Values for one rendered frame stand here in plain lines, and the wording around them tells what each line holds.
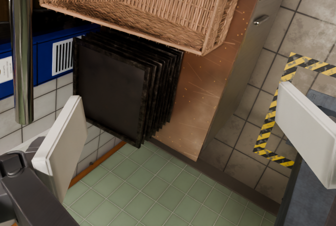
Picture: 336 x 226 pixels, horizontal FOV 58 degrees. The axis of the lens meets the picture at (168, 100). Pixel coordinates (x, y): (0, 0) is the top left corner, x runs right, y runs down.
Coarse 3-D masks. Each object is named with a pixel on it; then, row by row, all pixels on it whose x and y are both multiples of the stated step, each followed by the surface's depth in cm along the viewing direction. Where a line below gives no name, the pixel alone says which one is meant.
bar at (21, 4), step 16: (16, 0) 41; (16, 16) 42; (16, 32) 44; (16, 48) 45; (32, 48) 47; (16, 64) 46; (32, 64) 48; (16, 80) 48; (32, 80) 49; (16, 96) 49; (32, 96) 51; (16, 112) 51; (32, 112) 53
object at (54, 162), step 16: (64, 112) 17; (80, 112) 19; (64, 128) 16; (80, 128) 19; (48, 144) 14; (64, 144) 16; (80, 144) 19; (32, 160) 13; (48, 160) 13; (64, 160) 16; (48, 176) 14; (64, 176) 15; (64, 192) 15
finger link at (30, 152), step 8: (32, 144) 16; (40, 144) 16; (32, 152) 15; (32, 168) 14; (0, 184) 13; (0, 192) 13; (0, 200) 13; (8, 200) 13; (0, 208) 13; (8, 208) 13; (0, 216) 13; (8, 216) 13
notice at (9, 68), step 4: (0, 60) 83; (4, 60) 84; (8, 60) 85; (0, 64) 83; (4, 64) 85; (8, 64) 86; (0, 68) 84; (4, 68) 85; (8, 68) 86; (0, 72) 85; (4, 72) 86; (8, 72) 87; (0, 76) 85; (4, 76) 86; (8, 76) 88; (12, 76) 89; (0, 80) 86; (4, 80) 87
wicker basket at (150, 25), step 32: (64, 0) 90; (96, 0) 97; (128, 0) 101; (160, 0) 96; (192, 0) 90; (224, 0) 75; (128, 32) 82; (160, 32) 85; (192, 32) 91; (224, 32) 88
